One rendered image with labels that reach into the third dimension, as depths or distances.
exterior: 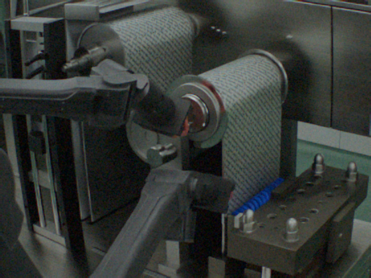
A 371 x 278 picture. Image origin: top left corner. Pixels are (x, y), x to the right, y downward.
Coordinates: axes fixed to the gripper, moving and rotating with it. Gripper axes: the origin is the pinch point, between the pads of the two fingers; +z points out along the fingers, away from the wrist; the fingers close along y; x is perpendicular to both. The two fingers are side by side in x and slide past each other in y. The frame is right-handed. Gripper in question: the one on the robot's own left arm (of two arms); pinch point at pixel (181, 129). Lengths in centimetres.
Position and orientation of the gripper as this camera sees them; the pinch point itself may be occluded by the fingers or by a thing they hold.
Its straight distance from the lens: 131.8
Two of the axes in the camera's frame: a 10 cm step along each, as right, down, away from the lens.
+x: 3.8, -9.0, 1.9
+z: 4.0, 3.5, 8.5
